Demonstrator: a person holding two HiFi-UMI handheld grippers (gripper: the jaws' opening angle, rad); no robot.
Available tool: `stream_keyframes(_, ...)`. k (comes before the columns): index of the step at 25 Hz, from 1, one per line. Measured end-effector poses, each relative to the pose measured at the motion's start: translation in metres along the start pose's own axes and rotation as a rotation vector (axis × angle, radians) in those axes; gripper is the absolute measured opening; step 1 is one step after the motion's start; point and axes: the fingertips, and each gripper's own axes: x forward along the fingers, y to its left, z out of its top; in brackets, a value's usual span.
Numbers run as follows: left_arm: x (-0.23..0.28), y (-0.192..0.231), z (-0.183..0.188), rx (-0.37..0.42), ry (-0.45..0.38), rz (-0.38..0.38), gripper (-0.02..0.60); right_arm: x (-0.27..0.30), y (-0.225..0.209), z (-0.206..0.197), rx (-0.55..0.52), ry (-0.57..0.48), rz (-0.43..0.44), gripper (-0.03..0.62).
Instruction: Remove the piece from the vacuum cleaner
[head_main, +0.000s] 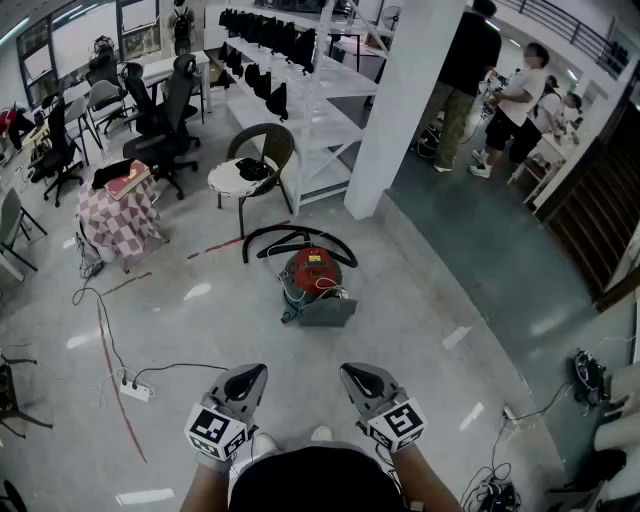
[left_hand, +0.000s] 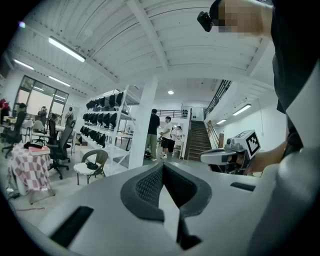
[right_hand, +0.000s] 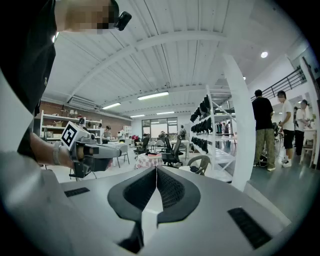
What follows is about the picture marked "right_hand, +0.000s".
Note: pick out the round table with checkered cloth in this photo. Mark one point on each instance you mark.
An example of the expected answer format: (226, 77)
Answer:
(147, 162)

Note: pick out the round ceiling light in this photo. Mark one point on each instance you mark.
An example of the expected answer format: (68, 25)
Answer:
(264, 55)

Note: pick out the white ceiling air unit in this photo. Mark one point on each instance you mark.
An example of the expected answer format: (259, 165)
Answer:
(81, 102)

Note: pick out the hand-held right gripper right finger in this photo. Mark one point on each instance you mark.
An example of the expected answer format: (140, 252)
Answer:
(180, 197)

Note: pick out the person's black shirt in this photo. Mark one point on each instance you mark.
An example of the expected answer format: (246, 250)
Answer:
(30, 50)

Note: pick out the grey wicker chair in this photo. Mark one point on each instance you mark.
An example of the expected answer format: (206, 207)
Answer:
(200, 162)

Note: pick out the person's head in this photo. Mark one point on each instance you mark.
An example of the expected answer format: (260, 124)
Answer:
(82, 15)

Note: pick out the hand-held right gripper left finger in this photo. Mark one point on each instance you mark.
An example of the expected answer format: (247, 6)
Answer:
(130, 197)

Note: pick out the person's left hand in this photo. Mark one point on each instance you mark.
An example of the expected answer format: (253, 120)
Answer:
(83, 152)

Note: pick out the white metal shelving rack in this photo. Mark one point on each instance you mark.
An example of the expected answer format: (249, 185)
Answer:
(222, 155)

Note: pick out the pink flat box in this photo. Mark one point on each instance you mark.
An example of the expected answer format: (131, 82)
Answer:
(154, 155)

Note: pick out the panda plush toy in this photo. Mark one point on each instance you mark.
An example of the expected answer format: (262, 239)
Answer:
(121, 135)

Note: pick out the ceiling tube light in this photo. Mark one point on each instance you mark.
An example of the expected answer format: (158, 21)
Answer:
(153, 95)
(111, 105)
(137, 116)
(165, 113)

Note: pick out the large black-framed window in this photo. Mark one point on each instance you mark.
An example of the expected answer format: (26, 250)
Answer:
(160, 127)

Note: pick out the person's left forearm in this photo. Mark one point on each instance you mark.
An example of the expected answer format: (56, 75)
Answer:
(42, 150)

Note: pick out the black office chair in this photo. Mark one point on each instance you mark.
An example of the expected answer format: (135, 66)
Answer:
(173, 152)
(142, 147)

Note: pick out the white shelf with boxes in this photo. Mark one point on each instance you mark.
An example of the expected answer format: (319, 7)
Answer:
(57, 120)

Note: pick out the white table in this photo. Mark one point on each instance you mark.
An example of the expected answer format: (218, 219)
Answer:
(112, 144)

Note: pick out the black metal railing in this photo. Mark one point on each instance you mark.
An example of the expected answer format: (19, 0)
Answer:
(282, 83)

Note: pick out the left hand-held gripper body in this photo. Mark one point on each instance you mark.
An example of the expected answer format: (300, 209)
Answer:
(71, 136)

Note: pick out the rows of black devices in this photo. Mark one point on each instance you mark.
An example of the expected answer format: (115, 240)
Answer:
(202, 125)

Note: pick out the white slanted pillar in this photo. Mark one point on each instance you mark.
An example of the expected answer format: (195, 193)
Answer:
(240, 125)

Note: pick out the black head-mounted camera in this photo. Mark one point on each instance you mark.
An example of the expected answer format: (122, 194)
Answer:
(123, 20)

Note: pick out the wooden chair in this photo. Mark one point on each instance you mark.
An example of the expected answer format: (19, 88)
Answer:
(308, 152)

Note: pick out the grey plastic chair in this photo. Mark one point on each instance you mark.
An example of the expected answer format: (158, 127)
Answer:
(123, 155)

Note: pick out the beige wrist band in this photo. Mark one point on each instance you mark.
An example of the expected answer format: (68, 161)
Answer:
(57, 152)

